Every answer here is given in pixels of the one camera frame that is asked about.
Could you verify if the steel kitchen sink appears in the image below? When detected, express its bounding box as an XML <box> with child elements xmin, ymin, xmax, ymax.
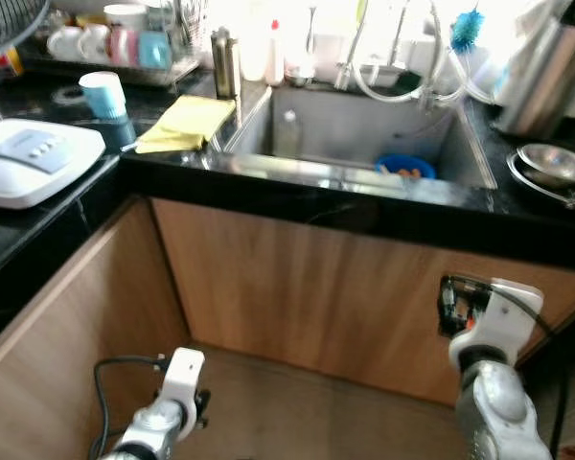
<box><xmin>203</xmin><ymin>81</ymin><xmax>501</xmax><ymax>193</ymax></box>

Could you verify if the wooden sink cabinet front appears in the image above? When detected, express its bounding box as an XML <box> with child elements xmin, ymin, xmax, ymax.
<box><xmin>149</xmin><ymin>196</ymin><xmax>575</xmax><ymax>408</ymax></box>

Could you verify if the steel plate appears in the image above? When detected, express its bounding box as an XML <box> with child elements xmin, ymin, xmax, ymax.
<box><xmin>506</xmin><ymin>144</ymin><xmax>575</xmax><ymax>214</ymax></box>

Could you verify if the blue plastic bowl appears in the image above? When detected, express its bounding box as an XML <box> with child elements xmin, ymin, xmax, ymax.
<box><xmin>375</xmin><ymin>153</ymin><xmax>438</xmax><ymax>181</ymax></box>

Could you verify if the wooden side cabinet front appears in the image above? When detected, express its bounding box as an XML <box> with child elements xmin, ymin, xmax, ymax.
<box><xmin>0</xmin><ymin>196</ymin><xmax>193</xmax><ymax>460</ymax></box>

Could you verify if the wide steel bowl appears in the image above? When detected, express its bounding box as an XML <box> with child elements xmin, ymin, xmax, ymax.
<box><xmin>516</xmin><ymin>143</ymin><xmax>575</xmax><ymax>190</ymax></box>

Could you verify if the clear plastic bottle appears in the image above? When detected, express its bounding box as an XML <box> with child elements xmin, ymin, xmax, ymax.
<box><xmin>272</xmin><ymin>109</ymin><xmax>304</xmax><ymax>160</ymax></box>

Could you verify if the steel knife block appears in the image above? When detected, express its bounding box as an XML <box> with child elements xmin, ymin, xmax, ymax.
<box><xmin>492</xmin><ymin>0</ymin><xmax>575</xmax><ymax>139</ymax></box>

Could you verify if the steel pull-down faucet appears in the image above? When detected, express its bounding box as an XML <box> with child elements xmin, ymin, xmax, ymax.
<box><xmin>333</xmin><ymin>0</ymin><xmax>449</xmax><ymax>114</ymax></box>

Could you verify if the blue bottle brush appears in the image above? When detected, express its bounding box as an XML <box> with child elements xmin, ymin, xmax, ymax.
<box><xmin>449</xmin><ymin>5</ymin><xmax>487</xmax><ymax>55</ymax></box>

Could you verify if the small steel bowl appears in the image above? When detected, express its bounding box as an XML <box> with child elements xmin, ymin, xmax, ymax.
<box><xmin>286</xmin><ymin>63</ymin><xmax>317</xmax><ymax>87</ymax></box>

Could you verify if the yellow cloth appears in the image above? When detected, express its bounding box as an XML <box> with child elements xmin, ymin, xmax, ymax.
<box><xmin>134</xmin><ymin>94</ymin><xmax>239</xmax><ymax>156</ymax></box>

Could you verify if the white appliance with buttons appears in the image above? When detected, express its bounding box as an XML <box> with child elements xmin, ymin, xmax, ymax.
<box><xmin>0</xmin><ymin>91</ymin><xmax>107</xmax><ymax>211</ymax></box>

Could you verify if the white bottle with red cap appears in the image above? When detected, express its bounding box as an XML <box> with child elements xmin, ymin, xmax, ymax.
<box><xmin>265</xmin><ymin>18</ymin><xmax>287</xmax><ymax>86</ymax></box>

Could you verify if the white plastic bottle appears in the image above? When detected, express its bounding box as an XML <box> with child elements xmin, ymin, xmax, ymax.
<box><xmin>238</xmin><ymin>19</ymin><xmax>269</xmax><ymax>83</ymax></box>

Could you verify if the white and blue cup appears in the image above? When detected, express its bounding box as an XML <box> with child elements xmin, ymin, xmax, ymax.
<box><xmin>79</xmin><ymin>71</ymin><xmax>128</xmax><ymax>122</ymax></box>

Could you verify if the steel thermos bottle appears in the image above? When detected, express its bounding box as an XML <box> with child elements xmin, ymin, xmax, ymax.
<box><xmin>211</xmin><ymin>27</ymin><xmax>242</xmax><ymax>101</ymax></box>

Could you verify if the light blue mug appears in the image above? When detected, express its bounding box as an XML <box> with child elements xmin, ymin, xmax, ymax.
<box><xmin>137</xmin><ymin>30</ymin><xmax>174</xmax><ymax>71</ymax></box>

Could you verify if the pink mug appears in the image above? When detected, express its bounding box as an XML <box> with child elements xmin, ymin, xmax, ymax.
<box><xmin>108</xmin><ymin>25</ymin><xmax>142</xmax><ymax>68</ymax></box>

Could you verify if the white mug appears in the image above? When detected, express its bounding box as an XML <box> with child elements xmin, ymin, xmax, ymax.
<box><xmin>46</xmin><ymin>26</ymin><xmax>84</xmax><ymax>62</ymax></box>
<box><xmin>77</xmin><ymin>23</ymin><xmax>113</xmax><ymax>64</ymax></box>

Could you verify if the electric fan grille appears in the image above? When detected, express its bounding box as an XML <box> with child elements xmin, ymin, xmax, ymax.
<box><xmin>0</xmin><ymin>0</ymin><xmax>52</xmax><ymax>64</ymax></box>

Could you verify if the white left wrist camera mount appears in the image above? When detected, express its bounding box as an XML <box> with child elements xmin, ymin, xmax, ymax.
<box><xmin>159</xmin><ymin>347</ymin><xmax>207</xmax><ymax>429</ymax></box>

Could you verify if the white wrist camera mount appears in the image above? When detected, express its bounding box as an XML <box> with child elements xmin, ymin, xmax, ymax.
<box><xmin>159</xmin><ymin>347</ymin><xmax>207</xmax><ymax>429</ymax></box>
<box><xmin>448</xmin><ymin>279</ymin><xmax>545</xmax><ymax>370</ymax></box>

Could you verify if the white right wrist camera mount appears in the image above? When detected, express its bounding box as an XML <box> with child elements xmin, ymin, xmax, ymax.
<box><xmin>448</xmin><ymin>279</ymin><xmax>545</xmax><ymax>370</ymax></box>

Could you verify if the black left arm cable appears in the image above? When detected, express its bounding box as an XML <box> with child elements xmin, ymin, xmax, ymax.
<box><xmin>91</xmin><ymin>355</ymin><xmax>171</xmax><ymax>460</ymax></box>

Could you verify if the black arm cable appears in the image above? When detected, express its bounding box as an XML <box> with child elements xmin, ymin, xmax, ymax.
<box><xmin>441</xmin><ymin>274</ymin><xmax>571</xmax><ymax>457</ymax></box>
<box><xmin>91</xmin><ymin>355</ymin><xmax>171</xmax><ymax>460</ymax></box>

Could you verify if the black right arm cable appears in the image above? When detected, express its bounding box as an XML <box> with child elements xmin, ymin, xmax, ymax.
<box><xmin>441</xmin><ymin>274</ymin><xmax>571</xmax><ymax>457</ymax></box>

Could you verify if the white water hose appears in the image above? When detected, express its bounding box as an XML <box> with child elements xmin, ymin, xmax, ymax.
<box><xmin>353</xmin><ymin>48</ymin><xmax>504</xmax><ymax>106</ymax></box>

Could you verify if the wire dish rack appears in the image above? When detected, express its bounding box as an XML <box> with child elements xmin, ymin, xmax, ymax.
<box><xmin>17</xmin><ymin>0</ymin><xmax>210</xmax><ymax>89</ymax></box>

